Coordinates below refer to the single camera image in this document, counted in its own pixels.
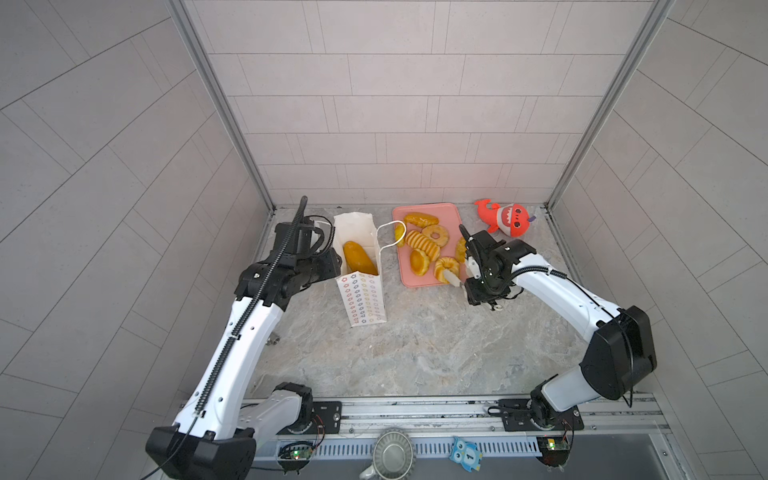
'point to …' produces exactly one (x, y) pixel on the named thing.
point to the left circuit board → (295, 453)
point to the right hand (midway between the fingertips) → (473, 298)
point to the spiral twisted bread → (416, 240)
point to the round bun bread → (419, 262)
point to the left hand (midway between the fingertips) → (344, 257)
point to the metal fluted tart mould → (394, 455)
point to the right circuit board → (553, 450)
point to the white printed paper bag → (357, 243)
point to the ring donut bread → (443, 234)
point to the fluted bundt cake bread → (445, 263)
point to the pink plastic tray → (449, 217)
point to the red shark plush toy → (511, 220)
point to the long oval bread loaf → (356, 260)
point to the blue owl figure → (468, 454)
